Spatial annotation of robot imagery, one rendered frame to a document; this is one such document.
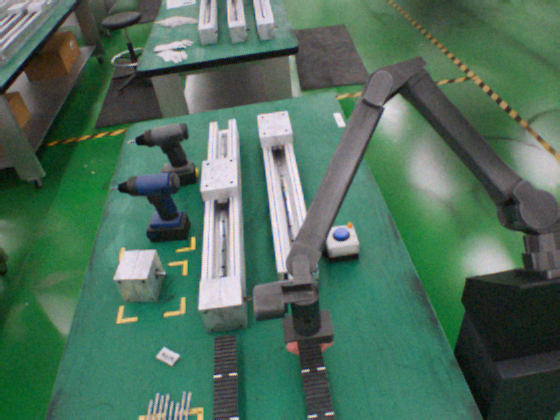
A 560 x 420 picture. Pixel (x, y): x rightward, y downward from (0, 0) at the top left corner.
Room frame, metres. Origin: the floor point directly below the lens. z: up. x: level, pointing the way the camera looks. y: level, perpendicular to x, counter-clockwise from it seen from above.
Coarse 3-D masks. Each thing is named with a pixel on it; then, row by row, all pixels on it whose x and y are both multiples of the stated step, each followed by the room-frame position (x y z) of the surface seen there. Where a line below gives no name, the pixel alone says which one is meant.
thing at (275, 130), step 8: (280, 112) 1.48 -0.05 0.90; (264, 120) 1.43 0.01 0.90; (272, 120) 1.43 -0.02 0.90; (280, 120) 1.42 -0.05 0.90; (288, 120) 1.41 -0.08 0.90; (264, 128) 1.38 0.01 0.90; (272, 128) 1.37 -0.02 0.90; (280, 128) 1.36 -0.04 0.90; (288, 128) 1.35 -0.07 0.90; (264, 136) 1.32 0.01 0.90; (272, 136) 1.32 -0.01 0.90; (280, 136) 1.32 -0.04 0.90; (288, 136) 1.32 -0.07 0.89; (264, 144) 1.32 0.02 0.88; (272, 144) 1.32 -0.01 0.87; (280, 144) 1.32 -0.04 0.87
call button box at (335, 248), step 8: (352, 232) 0.87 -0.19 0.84; (328, 240) 0.86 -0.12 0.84; (336, 240) 0.85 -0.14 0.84; (344, 240) 0.85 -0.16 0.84; (352, 240) 0.85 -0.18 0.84; (328, 248) 0.84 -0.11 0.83; (336, 248) 0.83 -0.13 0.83; (344, 248) 0.83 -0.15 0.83; (352, 248) 0.83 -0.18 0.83; (328, 256) 0.85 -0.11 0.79; (336, 256) 0.83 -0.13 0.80; (344, 256) 0.83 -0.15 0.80; (352, 256) 0.83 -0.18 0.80
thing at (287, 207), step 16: (288, 144) 1.32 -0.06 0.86; (272, 160) 1.30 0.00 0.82; (288, 160) 1.22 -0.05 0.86; (272, 176) 1.15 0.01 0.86; (288, 176) 1.19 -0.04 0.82; (272, 192) 1.07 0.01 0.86; (288, 192) 1.11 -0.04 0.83; (272, 208) 0.99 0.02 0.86; (288, 208) 1.02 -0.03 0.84; (304, 208) 0.97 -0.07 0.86; (272, 224) 0.93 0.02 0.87; (288, 224) 0.95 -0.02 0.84; (288, 240) 0.90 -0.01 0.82
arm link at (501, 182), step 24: (408, 72) 0.82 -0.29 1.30; (408, 96) 0.82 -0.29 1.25; (432, 96) 0.79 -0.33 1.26; (432, 120) 0.77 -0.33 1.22; (456, 120) 0.75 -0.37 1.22; (456, 144) 0.72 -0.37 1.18; (480, 144) 0.71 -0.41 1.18; (480, 168) 0.68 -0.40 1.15; (504, 168) 0.67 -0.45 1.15; (504, 192) 0.64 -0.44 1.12; (528, 192) 0.62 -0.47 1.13; (528, 216) 0.58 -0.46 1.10; (552, 216) 0.58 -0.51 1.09
